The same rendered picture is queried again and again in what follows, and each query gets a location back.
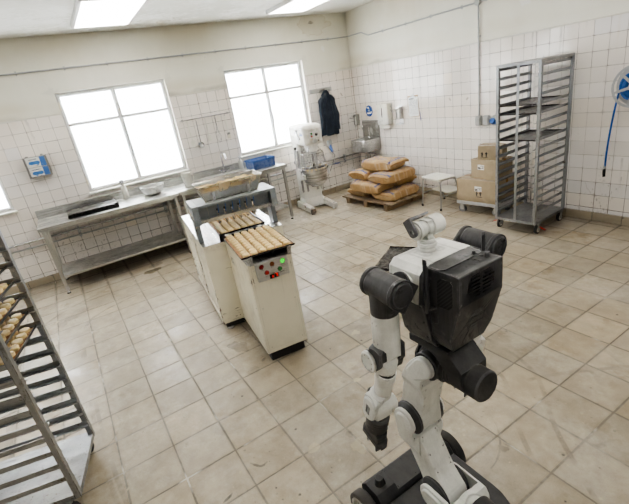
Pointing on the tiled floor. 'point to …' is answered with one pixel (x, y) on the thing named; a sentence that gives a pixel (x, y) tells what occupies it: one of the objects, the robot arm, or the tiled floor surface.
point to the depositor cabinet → (219, 270)
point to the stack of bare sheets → (391, 256)
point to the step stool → (440, 185)
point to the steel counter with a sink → (53, 219)
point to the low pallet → (384, 201)
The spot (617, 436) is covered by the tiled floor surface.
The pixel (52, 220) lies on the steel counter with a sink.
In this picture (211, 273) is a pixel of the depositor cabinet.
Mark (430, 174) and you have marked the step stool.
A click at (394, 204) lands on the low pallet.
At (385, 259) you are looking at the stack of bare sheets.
